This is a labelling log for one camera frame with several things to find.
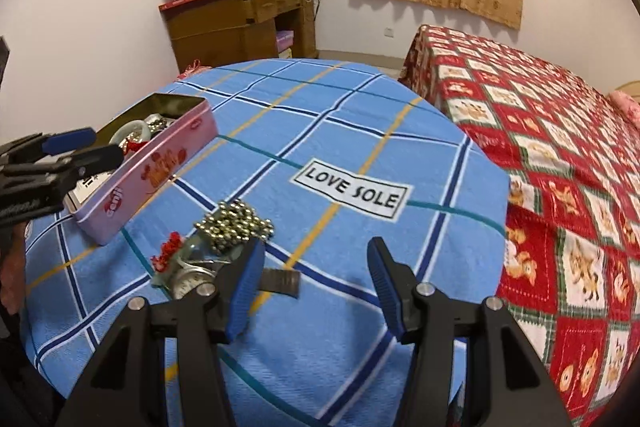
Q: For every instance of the bed with red printed bedspread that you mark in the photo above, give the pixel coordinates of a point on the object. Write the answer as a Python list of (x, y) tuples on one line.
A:
[(565, 187)]

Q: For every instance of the white jade bangle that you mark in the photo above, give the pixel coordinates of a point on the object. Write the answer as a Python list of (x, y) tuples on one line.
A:
[(131, 128)]

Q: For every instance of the stacked shoe boxes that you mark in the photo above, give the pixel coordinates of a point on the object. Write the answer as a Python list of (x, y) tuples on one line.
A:
[(285, 44)]

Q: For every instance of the pink patterned cloth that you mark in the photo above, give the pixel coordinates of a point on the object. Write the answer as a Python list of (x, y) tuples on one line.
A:
[(192, 72)]

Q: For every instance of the cream bed headboard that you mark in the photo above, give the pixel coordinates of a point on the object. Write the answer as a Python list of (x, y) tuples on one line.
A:
[(630, 88)]

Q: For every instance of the brown wooden desk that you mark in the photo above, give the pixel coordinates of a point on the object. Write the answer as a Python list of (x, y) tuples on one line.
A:
[(215, 37)]

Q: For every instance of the open wooden desk drawer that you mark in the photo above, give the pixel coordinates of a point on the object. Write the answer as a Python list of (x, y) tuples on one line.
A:
[(264, 6)]

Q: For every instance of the pink tin box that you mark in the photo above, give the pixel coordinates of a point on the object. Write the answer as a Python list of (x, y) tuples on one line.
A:
[(160, 172)]

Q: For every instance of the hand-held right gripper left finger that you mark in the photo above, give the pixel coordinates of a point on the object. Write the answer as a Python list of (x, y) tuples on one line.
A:
[(245, 288)]

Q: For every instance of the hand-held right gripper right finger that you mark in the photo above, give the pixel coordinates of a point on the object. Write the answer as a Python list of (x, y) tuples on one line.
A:
[(387, 288)]

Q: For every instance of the person's left hand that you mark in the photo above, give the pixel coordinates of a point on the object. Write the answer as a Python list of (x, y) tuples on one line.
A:
[(11, 267)]

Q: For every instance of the pink pillow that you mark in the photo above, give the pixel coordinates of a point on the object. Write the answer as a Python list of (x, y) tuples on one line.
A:
[(627, 107)]

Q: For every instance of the blue plaid tablecloth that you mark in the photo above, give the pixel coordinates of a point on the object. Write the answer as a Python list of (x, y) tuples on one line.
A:
[(320, 147)]

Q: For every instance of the red bead ornament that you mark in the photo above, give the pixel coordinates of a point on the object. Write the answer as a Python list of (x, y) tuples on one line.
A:
[(167, 253)]

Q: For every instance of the printed paper sheet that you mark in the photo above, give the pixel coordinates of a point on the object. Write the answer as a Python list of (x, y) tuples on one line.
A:
[(87, 192)]

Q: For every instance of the silver wristwatch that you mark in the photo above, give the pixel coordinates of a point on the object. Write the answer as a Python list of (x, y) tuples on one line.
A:
[(192, 282)]

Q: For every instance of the wall power outlet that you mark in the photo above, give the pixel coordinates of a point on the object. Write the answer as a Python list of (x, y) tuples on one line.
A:
[(388, 31)]

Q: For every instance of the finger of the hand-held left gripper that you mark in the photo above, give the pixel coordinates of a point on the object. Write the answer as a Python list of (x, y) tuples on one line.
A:
[(70, 140), (102, 157)]

